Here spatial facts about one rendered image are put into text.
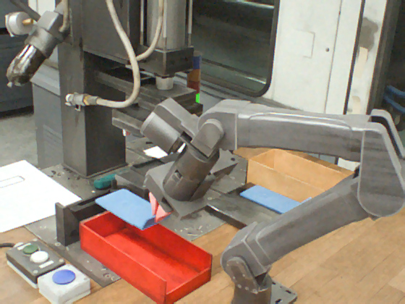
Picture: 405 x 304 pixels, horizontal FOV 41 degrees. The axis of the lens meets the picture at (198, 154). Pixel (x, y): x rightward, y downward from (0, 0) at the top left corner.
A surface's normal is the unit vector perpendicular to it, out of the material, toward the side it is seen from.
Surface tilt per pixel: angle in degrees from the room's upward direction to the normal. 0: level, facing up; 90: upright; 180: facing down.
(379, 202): 90
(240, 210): 0
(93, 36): 90
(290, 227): 88
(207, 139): 90
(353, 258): 0
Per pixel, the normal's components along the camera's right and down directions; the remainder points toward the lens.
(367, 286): 0.05, -0.91
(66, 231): 0.72, 0.31
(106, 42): -0.69, 0.26
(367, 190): -0.40, 0.35
